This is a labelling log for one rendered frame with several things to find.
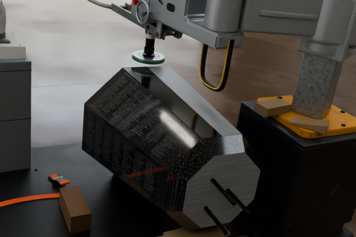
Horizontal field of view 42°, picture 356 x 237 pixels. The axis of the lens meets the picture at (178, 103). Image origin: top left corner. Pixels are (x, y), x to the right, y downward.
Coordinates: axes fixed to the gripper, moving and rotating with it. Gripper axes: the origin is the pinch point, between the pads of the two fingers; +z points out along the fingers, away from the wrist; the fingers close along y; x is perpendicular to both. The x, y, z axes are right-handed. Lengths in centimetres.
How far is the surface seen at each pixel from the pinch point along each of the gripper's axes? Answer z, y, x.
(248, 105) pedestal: -19, 165, -2
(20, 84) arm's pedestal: 26, 57, -88
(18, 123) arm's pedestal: 51, 67, -92
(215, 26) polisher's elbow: -71, 139, -39
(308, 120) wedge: -41, 199, -5
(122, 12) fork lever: -16, 58, -16
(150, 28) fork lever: -29, 91, -25
